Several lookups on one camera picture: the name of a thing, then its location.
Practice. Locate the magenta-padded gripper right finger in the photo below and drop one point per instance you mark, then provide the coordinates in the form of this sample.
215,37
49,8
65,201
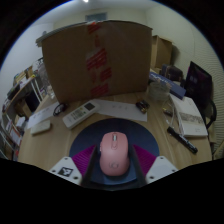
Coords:
161,168

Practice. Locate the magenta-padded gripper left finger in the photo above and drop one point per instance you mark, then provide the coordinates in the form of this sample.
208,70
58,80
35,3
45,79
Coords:
65,170

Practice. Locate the pink computer mouse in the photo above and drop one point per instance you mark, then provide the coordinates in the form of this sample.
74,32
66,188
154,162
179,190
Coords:
114,153

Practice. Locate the dark blue round mouse pad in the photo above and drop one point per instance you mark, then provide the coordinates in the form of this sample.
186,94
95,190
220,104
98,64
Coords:
133,131

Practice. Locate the black marker pen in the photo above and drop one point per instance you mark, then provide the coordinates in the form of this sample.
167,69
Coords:
181,140

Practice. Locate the white book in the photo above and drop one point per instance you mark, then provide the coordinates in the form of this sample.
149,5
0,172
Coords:
191,120

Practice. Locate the white remote control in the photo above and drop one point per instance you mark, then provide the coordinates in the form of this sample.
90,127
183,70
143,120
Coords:
80,114

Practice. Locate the small black clip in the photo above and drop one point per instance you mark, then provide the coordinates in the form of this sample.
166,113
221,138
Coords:
142,106

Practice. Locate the shelf unit with books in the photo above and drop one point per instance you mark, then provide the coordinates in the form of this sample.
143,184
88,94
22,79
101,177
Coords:
10,133

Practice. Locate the clear round container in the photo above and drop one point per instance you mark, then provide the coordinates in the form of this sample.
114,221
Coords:
158,91

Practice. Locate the wooden side desk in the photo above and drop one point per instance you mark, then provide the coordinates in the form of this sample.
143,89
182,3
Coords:
23,86

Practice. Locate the large brown cardboard box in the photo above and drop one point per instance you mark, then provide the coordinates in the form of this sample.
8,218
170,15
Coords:
73,66

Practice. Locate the open cardboard box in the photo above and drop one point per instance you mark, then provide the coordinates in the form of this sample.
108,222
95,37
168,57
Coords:
162,51

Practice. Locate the grey door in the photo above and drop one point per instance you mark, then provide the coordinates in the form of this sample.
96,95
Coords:
96,17

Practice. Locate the ceiling tube light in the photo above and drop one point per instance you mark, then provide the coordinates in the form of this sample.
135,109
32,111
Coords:
85,1

